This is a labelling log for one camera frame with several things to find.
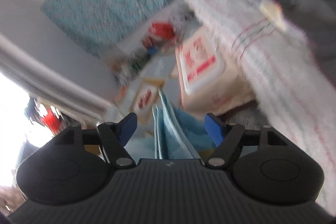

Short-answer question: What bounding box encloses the light blue towel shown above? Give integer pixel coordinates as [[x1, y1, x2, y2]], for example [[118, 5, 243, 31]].
[[152, 91, 216, 160]]

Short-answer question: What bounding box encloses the pink wet wipes pack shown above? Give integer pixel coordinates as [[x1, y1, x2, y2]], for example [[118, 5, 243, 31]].
[[175, 27, 255, 120]]

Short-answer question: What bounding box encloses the white striped blanket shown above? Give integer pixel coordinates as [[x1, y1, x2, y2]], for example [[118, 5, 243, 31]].
[[185, 0, 335, 213]]

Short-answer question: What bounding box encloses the white window curtain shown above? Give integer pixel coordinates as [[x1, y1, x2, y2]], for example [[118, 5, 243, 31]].
[[1, 35, 114, 121]]

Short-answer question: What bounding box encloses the red plastic bag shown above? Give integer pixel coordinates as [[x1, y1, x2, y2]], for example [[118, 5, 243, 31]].
[[148, 22, 175, 40]]

